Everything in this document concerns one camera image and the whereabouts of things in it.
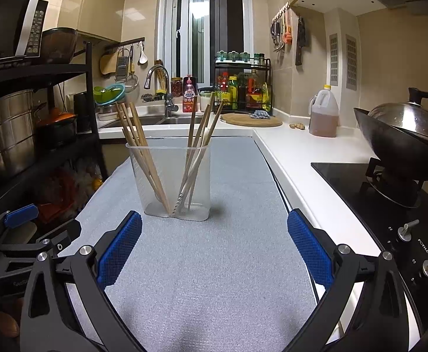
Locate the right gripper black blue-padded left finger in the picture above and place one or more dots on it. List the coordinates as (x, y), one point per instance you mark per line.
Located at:
(48, 318)

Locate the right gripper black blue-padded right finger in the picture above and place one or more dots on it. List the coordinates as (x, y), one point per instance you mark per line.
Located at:
(379, 322)

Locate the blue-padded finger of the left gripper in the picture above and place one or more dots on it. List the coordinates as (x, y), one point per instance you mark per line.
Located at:
(21, 216)

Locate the white handled knife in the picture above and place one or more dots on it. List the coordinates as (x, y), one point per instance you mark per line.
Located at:
(195, 159)

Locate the chrome kitchen faucet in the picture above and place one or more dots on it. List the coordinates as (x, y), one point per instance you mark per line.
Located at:
(163, 80)

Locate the hanging orange utensils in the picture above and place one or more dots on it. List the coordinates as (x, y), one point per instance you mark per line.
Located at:
(281, 29)

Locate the person's left hand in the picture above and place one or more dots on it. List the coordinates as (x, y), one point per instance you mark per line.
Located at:
(10, 316)

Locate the black gas stove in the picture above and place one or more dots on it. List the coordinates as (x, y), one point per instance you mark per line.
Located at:
(395, 216)

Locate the stainless steel stock pot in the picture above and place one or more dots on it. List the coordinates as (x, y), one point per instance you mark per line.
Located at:
(16, 132)

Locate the grey woven table mat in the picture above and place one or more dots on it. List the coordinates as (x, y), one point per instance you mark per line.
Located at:
(235, 282)

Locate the black shelving unit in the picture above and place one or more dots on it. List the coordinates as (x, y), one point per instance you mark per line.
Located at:
(68, 166)

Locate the green plastic bowl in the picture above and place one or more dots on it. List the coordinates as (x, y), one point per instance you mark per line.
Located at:
(104, 96)

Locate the stainless steel sink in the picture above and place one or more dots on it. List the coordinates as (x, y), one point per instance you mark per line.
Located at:
(154, 120)

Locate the clear plastic utensil container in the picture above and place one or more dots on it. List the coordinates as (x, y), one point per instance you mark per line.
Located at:
(169, 155)

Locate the black wok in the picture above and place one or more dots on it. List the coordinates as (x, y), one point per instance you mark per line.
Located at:
(401, 151)

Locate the hanging metal grater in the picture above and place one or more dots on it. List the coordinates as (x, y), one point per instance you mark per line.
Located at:
(122, 64)

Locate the dark brown bowl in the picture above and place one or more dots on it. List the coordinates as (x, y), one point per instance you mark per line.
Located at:
(58, 45)

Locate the microwave oven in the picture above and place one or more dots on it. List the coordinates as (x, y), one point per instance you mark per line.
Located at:
(21, 27)

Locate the ginger piece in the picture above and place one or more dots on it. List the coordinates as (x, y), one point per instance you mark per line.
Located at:
(298, 126)

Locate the steel wok lid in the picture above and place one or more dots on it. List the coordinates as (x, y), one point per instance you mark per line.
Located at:
(410, 116)

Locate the hanging white ladle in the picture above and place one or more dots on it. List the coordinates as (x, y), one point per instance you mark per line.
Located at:
(143, 59)

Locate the plastic oil jug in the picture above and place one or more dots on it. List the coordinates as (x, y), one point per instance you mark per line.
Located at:
(323, 114)

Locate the blue checkered cloth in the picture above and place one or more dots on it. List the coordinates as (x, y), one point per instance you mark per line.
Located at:
(260, 115)

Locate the pink dish soap bottle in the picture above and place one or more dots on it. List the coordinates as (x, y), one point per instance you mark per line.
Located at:
(189, 94)

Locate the round wooden cutting board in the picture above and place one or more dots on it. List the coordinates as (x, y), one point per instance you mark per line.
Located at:
(246, 120)

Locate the black condiment rack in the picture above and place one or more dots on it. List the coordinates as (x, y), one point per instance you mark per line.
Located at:
(243, 82)

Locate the hanging cleaver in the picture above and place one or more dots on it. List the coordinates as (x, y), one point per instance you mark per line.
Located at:
(301, 41)

